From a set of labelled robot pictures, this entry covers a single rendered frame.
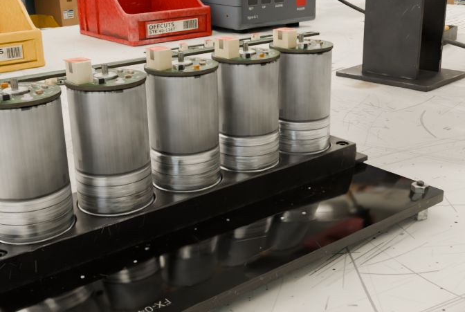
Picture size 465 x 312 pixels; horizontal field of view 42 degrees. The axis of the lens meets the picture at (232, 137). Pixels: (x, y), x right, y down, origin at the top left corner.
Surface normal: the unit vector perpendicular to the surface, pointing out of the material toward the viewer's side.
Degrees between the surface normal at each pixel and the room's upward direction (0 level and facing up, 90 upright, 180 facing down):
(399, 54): 90
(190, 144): 90
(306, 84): 90
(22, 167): 90
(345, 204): 0
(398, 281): 0
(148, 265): 0
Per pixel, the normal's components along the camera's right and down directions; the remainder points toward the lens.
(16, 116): 0.36, 0.29
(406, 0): -0.71, 0.24
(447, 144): -0.02, -0.95
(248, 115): 0.01, 0.32
